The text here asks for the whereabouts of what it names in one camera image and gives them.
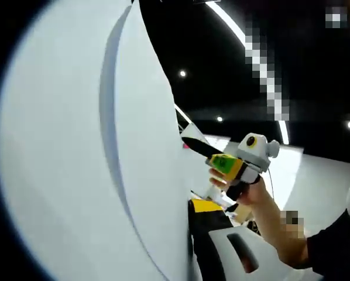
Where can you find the stack of white printing papers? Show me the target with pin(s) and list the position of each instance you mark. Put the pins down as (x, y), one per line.
(75, 131)

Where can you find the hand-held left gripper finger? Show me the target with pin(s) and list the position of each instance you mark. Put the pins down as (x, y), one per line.
(210, 234)

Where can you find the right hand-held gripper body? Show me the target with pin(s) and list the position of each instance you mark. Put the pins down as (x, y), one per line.
(255, 152)

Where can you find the person's right hand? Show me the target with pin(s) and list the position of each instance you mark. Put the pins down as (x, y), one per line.
(257, 193)

